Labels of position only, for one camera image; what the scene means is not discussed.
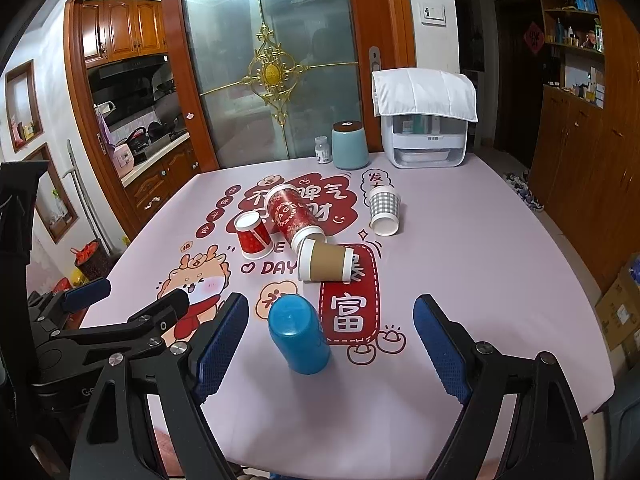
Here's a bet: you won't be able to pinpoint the stacked cardboard boxes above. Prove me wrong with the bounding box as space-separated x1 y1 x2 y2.
594 254 640 378

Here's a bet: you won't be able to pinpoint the white quilted cloth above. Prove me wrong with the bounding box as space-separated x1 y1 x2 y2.
371 67 478 123

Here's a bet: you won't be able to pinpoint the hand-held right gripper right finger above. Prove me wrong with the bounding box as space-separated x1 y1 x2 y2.
412 294 596 480

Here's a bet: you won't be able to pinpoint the grey checked paper cup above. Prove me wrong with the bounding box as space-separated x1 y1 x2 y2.
368 185 403 237

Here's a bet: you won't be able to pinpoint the blue plastic cup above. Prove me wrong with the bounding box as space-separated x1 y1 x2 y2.
267 294 332 376

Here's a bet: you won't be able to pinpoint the wooden upper kitchen cabinets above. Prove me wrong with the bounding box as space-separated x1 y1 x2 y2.
80 0 168 68

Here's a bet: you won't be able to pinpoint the pink rice cooker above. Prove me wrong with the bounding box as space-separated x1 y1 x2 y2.
114 142 136 178

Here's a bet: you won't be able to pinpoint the light blue lidded canister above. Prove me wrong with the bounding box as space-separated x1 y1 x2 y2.
332 121 370 171

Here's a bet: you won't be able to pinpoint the tall red patterned cup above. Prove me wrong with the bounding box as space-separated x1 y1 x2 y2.
265 184 327 253

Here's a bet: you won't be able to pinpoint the pile of shoes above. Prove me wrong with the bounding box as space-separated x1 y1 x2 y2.
502 171 546 213

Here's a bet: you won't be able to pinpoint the grey mop handle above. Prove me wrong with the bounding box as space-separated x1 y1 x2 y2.
66 140 108 261

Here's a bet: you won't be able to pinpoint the dark bin with red contents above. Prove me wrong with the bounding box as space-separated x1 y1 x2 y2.
74 239 113 282

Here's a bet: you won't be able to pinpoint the small red paper cup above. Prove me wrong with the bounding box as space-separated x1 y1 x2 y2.
234 210 273 260

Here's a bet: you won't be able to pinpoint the wooden lower kitchen cabinet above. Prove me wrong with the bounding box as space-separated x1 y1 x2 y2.
122 139 201 226

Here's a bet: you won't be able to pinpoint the pink printed tablecloth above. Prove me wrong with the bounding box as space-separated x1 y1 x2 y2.
80 152 616 480

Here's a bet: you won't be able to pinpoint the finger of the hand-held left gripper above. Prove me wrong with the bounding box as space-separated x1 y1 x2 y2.
60 290 191 348
27 277 112 333

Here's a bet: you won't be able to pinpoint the wooden framed wall niche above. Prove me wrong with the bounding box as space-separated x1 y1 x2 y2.
5 59 45 153
22 142 80 245

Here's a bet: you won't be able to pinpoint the wooden door frame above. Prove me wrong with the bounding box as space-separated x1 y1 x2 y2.
64 0 418 191

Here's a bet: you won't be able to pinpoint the brown sleeved paper cup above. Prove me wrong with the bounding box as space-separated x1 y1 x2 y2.
297 237 353 282

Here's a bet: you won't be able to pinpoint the red diamond door decoration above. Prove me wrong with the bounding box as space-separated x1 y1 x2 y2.
522 21 545 56

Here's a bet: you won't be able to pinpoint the tall wooden shelf cabinet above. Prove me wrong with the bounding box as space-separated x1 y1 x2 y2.
529 0 640 293

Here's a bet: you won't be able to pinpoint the black range hood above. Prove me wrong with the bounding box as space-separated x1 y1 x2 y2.
97 54 169 81

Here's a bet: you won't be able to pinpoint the frosted glass sliding door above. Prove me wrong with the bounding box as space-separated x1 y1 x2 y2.
177 0 361 171

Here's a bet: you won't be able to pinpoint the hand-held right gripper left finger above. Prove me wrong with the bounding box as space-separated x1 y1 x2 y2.
70 292 251 480

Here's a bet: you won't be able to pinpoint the white countertop appliance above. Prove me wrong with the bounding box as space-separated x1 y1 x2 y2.
381 112 469 169

